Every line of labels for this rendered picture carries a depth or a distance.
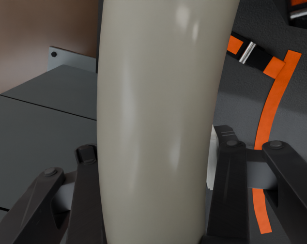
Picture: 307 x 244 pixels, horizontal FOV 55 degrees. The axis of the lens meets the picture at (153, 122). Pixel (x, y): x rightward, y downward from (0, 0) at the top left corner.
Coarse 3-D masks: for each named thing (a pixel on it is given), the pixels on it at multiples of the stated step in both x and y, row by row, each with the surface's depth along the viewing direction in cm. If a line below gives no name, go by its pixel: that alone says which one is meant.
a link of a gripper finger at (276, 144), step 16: (272, 144) 13; (288, 144) 13; (272, 160) 12; (288, 160) 12; (304, 160) 12; (288, 176) 11; (304, 176) 11; (272, 192) 13; (288, 192) 10; (304, 192) 10; (272, 208) 13; (288, 208) 11; (304, 208) 9; (288, 224) 11; (304, 224) 9; (304, 240) 10
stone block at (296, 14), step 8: (280, 0) 62; (288, 0) 57; (296, 0) 53; (304, 0) 50; (280, 8) 66; (288, 8) 61; (296, 8) 56; (304, 8) 52; (288, 16) 65; (296, 16) 59; (304, 16) 55; (288, 24) 69; (296, 24) 63; (304, 24) 58
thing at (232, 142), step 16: (224, 144) 14; (240, 144) 14; (224, 160) 13; (240, 160) 12; (224, 176) 11; (240, 176) 11; (224, 192) 10; (240, 192) 10; (224, 208) 10; (240, 208) 10; (208, 224) 9; (224, 224) 9; (240, 224) 9; (208, 240) 8; (224, 240) 8; (240, 240) 8
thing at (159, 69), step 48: (144, 0) 5; (192, 0) 5; (144, 48) 6; (192, 48) 6; (144, 96) 6; (192, 96) 6; (144, 144) 6; (192, 144) 7; (144, 192) 7; (192, 192) 7; (144, 240) 7; (192, 240) 8
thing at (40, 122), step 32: (64, 64) 106; (0, 96) 70; (32, 96) 74; (64, 96) 79; (96, 96) 85; (0, 128) 57; (32, 128) 60; (64, 128) 63; (96, 128) 67; (0, 160) 48; (32, 160) 50; (64, 160) 52; (0, 192) 42
